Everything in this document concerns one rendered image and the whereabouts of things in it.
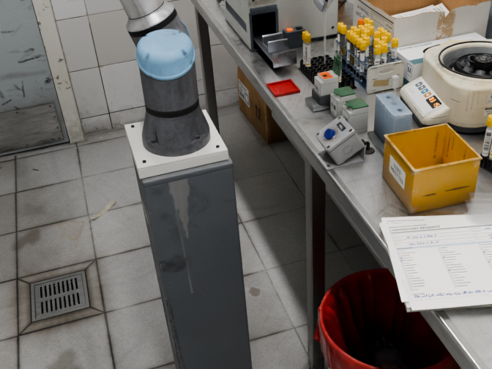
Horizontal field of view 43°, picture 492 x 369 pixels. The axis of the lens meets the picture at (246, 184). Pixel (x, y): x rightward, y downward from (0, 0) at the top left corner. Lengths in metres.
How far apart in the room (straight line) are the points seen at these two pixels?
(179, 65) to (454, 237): 0.61
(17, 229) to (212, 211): 1.52
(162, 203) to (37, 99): 1.90
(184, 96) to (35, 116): 1.99
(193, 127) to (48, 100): 1.91
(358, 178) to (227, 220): 0.33
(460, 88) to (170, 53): 0.61
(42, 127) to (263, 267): 1.43
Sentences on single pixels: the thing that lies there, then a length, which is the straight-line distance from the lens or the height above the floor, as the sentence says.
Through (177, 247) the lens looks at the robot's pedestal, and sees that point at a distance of 1.46.
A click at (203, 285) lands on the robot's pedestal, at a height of 0.54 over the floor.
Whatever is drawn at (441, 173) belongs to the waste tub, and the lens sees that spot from 1.19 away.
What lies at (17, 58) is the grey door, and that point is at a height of 0.49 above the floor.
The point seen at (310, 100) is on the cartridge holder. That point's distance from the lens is 1.56.
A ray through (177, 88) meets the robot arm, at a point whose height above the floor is 1.05.
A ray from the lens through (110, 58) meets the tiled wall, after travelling 3.21.
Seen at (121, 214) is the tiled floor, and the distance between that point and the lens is 2.74.
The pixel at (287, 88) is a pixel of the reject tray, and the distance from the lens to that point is 1.65.
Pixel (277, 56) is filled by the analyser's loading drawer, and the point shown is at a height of 0.93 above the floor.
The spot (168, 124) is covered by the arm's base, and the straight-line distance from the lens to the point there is 1.33.
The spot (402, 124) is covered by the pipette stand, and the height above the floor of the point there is 0.95.
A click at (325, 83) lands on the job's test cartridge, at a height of 0.94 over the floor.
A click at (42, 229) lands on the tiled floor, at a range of 2.78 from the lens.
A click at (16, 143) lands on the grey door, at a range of 3.32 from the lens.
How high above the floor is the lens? 1.62
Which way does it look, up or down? 35 degrees down
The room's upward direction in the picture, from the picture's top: 5 degrees counter-clockwise
